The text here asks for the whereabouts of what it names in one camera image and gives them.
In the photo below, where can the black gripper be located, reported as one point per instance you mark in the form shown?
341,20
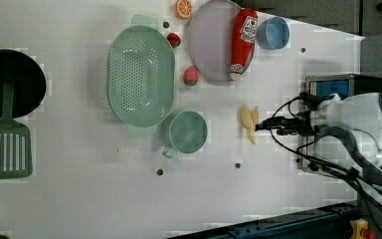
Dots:
299,124

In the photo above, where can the yellow plush peeled banana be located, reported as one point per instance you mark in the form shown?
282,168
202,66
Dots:
249,118

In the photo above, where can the green mug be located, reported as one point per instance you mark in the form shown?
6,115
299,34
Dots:
184,132

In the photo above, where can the silver toaster oven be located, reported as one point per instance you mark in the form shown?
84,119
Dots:
323,86

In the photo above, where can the blue bowl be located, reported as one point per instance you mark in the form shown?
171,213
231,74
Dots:
273,34

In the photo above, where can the pink plush strawberry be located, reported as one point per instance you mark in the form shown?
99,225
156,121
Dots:
190,76

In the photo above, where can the red plush ketchup bottle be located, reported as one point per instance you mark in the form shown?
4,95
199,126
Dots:
243,40

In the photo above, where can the lilac round plate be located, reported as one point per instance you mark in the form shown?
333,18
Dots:
210,39

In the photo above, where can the dark red plush strawberry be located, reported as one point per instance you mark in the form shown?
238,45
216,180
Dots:
174,40

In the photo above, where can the yellow red toy object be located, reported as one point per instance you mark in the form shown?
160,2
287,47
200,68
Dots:
361,230

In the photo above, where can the green perforated colander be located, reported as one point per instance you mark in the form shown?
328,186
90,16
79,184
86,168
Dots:
141,72

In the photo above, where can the orange slice toy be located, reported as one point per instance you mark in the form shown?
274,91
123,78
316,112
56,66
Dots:
183,9

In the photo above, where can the black round pan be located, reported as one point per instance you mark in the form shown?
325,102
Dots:
29,82

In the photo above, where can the green slotted spatula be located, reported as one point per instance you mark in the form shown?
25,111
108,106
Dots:
15,141

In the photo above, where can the blue metal frame rail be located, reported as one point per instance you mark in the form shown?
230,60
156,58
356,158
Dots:
328,222

